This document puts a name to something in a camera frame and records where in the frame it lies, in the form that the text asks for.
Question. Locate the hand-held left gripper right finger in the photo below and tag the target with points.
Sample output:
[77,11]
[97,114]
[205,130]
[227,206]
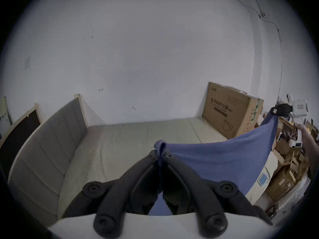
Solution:
[199,190]

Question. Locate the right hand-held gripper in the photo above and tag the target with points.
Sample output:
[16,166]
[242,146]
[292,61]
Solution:
[299,107]

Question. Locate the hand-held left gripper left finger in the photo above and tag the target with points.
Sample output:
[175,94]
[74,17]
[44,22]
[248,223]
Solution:
[117,190]

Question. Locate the blue garment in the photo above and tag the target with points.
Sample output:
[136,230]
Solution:
[224,153]

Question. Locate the person's right forearm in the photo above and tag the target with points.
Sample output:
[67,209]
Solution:
[312,155]

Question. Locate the person's right hand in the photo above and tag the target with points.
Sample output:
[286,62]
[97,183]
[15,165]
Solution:
[302,131]

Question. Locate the bed with beige sheet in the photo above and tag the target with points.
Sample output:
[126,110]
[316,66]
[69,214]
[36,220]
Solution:
[119,146]

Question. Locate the large brown cardboard carton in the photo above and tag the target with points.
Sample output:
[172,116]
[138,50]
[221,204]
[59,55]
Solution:
[228,111]

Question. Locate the pile of cardboard cartons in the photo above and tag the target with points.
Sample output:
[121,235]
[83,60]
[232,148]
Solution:
[286,163]

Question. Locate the white and blue card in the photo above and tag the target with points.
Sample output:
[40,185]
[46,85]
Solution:
[263,179]

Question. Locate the grey padded headboard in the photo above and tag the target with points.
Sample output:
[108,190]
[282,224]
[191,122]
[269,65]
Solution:
[47,146]

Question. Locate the dark board with pale frame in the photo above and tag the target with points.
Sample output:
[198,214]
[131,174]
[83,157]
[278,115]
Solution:
[20,136]

